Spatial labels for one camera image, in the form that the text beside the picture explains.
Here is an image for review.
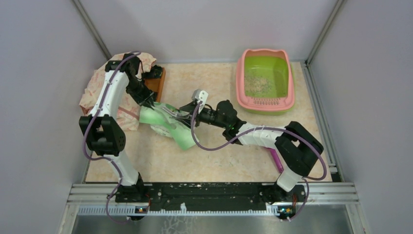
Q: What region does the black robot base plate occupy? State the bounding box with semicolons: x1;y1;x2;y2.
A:
114;182;306;212

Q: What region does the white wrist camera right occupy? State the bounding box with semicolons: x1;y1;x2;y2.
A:
191;89;209;105

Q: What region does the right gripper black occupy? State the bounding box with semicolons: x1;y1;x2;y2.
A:
175;100;227;129

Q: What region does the white slotted cable duct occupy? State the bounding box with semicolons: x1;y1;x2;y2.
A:
77;205;280;216

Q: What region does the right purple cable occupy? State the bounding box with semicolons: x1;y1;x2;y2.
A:
190;100;328;223

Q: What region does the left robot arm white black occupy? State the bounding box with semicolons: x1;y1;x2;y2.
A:
79;51;156;202

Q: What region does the magenta plastic litter scoop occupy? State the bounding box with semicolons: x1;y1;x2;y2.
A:
268;148;284;174

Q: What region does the green cat litter bag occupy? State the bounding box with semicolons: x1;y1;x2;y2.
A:
139;102;195;150

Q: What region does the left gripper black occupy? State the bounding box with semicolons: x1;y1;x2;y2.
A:
126;78;155;109

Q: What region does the pink and green litter box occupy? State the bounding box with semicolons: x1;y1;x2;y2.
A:
235;48;296;115

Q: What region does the dark patterned rolled fabric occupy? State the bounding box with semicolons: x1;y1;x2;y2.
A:
149;65;163;79

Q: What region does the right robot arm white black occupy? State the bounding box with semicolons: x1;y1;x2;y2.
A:
175;100;328;201

